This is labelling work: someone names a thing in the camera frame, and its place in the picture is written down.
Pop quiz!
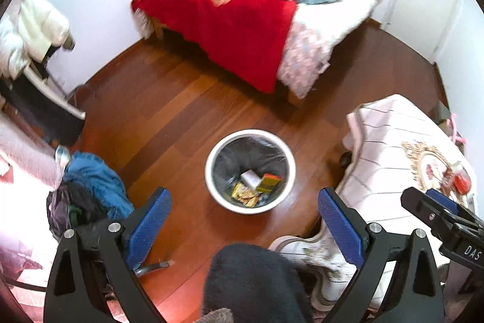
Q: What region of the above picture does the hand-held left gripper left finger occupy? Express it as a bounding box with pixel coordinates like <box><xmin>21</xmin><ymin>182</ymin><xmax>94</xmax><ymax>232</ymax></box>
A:
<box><xmin>43</xmin><ymin>187</ymin><xmax>172</xmax><ymax>323</ymax></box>

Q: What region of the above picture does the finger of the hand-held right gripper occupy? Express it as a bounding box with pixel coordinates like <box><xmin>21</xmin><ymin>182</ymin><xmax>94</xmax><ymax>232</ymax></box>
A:
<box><xmin>401</xmin><ymin>187</ymin><xmax>454</xmax><ymax>238</ymax></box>
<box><xmin>425</xmin><ymin>189</ymin><xmax>478</xmax><ymax>223</ymax></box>

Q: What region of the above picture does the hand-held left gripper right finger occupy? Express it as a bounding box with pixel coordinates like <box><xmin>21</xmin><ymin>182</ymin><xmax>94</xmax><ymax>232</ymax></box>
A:
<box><xmin>318</xmin><ymin>188</ymin><xmax>447</xmax><ymax>323</ymax></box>

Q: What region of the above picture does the white trash bin black liner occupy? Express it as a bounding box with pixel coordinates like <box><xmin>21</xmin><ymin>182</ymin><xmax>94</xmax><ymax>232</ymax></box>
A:
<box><xmin>204</xmin><ymin>130</ymin><xmax>296</xmax><ymax>213</ymax></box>

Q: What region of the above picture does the metal chair leg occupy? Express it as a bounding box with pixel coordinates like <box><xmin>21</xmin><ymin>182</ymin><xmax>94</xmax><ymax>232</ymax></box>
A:
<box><xmin>133</xmin><ymin>259</ymin><xmax>175</xmax><ymax>278</ymax></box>

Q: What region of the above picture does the white sneaker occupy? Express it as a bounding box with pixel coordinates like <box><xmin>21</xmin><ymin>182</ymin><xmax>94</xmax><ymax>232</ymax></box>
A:
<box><xmin>268</xmin><ymin>221</ymin><xmax>381</xmax><ymax>310</ymax></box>

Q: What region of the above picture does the blue garment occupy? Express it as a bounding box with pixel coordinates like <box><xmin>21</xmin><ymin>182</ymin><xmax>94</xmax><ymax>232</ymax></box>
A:
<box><xmin>62</xmin><ymin>152</ymin><xmax>135</xmax><ymax>221</ymax></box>

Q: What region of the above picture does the pink plastic item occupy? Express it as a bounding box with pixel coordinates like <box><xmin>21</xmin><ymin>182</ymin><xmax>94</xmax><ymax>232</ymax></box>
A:
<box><xmin>446</xmin><ymin>114</ymin><xmax>466</xmax><ymax>144</ymax></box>

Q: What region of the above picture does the dark clothes pile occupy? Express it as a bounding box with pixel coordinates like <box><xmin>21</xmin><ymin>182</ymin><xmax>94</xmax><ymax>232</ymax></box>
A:
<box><xmin>46</xmin><ymin>182</ymin><xmax>110</xmax><ymax>242</ymax></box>

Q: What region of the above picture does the orange green small box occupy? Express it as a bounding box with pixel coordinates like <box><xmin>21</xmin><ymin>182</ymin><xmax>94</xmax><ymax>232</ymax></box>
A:
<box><xmin>258</xmin><ymin>173</ymin><xmax>281</xmax><ymax>194</ymax></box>

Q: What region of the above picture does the yellow snack wrapper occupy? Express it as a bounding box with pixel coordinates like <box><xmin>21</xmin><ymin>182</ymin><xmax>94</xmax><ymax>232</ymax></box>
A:
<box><xmin>231</xmin><ymin>182</ymin><xmax>261</xmax><ymax>209</ymax></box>

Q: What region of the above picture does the dark grey sock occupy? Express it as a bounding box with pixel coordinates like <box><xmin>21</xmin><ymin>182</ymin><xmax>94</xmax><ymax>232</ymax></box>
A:
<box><xmin>203</xmin><ymin>243</ymin><xmax>315</xmax><ymax>323</ymax></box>

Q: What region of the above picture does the grey fuzzy slipper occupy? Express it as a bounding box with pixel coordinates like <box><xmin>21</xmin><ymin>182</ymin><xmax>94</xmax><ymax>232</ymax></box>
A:
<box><xmin>197</xmin><ymin>307</ymin><xmax>234</xmax><ymax>323</ymax></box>

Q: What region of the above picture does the wooden bed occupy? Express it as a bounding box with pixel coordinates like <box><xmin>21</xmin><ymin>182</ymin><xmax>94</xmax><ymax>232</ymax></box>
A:
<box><xmin>130</xmin><ymin>0</ymin><xmax>382</xmax><ymax>107</ymax></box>

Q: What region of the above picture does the pink fleece cloth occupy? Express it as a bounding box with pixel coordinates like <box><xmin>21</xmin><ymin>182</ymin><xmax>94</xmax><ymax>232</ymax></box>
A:
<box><xmin>0</xmin><ymin>113</ymin><xmax>64</xmax><ymax>192</ymax></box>

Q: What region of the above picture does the white clothes rack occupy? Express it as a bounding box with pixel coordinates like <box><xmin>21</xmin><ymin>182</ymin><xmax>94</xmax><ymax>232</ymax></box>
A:
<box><xmin>23</xmin><ymin>62</ymin><xmax>87</xmax><ymax>120</ymax></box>

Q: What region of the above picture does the pink patterned quilt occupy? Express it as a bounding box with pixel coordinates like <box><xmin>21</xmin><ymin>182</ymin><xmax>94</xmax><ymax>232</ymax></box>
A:
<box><xmin>277</xmin><ymin>22</ymin><xmax>335</xmax><ymax>100</ymax></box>

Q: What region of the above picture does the white fluffy blanket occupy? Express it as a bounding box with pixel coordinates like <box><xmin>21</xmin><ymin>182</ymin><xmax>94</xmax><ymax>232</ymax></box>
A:
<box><xmin>291</xmin><ymin>0</ymin><xmax>379</xmax><ymax>55</ymax></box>

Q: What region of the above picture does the red blanket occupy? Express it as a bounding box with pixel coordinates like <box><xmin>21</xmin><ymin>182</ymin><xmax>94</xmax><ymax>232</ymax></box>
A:
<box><xmin>130</xmin><ymin>0</ymin><xmax>298</xmax><ymax>94</ymax></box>

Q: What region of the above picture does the white puffy jacket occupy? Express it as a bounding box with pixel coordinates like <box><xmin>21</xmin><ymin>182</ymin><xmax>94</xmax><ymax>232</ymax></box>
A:
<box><xmin>0</xmin><ymin>0</ymin><xmax>72</xmax><ymax>79</ymax></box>

